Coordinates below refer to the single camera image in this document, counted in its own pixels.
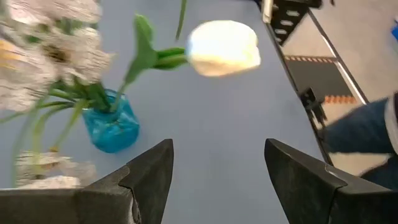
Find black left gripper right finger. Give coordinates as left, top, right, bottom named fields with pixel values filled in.
left=264, top=139, right=398, bottom=224

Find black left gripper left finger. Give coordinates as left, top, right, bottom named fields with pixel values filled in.
left=0, top=139, right=174, bottom=224

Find white blossom spray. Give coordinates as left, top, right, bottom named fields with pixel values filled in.
left=11, top=99, right=98, bottom=190
left=0, top=0, right=114, bottom=125

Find white tulip green leaves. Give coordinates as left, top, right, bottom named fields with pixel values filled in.
left=110, top=0, right=262, bottom=113

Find blue patterned glass vase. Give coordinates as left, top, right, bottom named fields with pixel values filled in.
left=81, top=88, right=141, bottom=154

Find person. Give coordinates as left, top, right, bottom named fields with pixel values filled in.
left=320, top=91, right=398, bottom=190

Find black floor mat orange stripes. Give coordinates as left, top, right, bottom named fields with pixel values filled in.
left=284, top=55, right=359, bottom=105

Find black table edge frame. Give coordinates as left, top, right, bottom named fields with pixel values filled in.
left=256, top=0, right=336, bottom=166

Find black perforated metal bracket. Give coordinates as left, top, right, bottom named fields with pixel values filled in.
left=269, top=0, right=309, bottom=47

